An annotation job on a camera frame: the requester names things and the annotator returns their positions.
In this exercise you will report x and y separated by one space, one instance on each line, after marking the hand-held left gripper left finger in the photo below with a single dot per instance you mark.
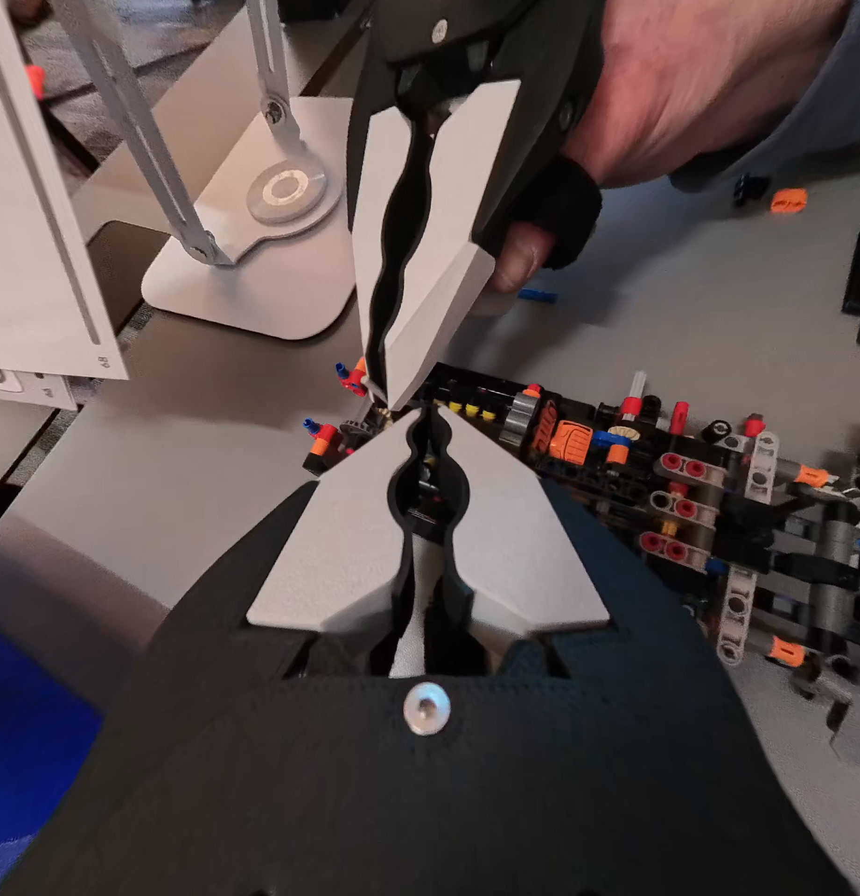
332 553

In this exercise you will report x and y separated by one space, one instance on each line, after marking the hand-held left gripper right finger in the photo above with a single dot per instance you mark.
535 553

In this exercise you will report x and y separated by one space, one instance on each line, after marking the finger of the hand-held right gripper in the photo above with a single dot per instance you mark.
377 210
458 210

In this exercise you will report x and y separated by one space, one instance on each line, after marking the black orange lego model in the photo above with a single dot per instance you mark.
682 483

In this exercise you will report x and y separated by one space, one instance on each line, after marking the white lego instruction booklet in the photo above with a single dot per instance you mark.
24 245

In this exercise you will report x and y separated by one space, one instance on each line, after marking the person's right forearm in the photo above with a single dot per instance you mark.
822 105

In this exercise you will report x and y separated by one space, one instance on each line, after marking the blue lego pin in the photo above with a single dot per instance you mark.
537 295

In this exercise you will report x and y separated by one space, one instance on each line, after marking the small black lego connector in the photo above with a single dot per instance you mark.
752 190

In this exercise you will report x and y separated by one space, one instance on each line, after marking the orange lego connector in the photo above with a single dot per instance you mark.
789 201

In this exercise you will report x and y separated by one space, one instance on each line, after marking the person's right hand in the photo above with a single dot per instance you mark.
682 84

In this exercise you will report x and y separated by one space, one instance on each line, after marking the white book stand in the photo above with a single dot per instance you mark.
262 280

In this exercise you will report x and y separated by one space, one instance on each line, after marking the red plastic container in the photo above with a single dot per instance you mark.
34 80

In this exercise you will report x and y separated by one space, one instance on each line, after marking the blue plastic bin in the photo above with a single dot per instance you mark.
24 770

